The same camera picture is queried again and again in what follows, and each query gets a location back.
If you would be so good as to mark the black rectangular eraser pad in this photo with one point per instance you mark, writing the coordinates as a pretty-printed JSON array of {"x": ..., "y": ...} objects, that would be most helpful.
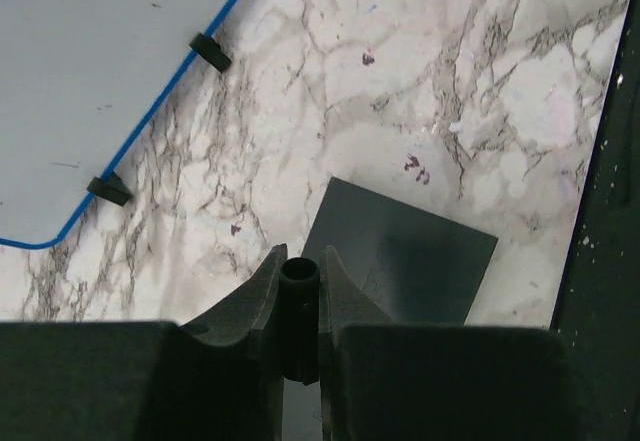
[{"x": 416, "y": 266}]

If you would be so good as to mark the black marker cap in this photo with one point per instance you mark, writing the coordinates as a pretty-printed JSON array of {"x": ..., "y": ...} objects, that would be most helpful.
[{"x": 299, "y": 282}]

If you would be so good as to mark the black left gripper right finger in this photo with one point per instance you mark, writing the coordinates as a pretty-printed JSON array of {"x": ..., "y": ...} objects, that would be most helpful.
[{"x": 384, "y": 380}]

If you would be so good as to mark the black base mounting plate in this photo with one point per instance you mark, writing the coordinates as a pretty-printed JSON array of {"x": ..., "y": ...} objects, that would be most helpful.
[{"x": 597, "y": 309}]

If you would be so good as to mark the blue-framed whiteboard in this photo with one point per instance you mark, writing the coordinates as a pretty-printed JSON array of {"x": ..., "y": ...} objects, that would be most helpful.
[{"x": 79, "y": 81}]

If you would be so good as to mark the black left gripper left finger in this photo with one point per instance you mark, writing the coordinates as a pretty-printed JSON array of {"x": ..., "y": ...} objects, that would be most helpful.
[{"x": 214, "y": 378}]

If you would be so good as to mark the black whiteboard stand foot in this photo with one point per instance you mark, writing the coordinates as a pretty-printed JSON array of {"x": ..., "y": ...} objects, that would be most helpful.
[
  {"x": 111, "y": 189},
  {"x": 209, "y": 50}
]

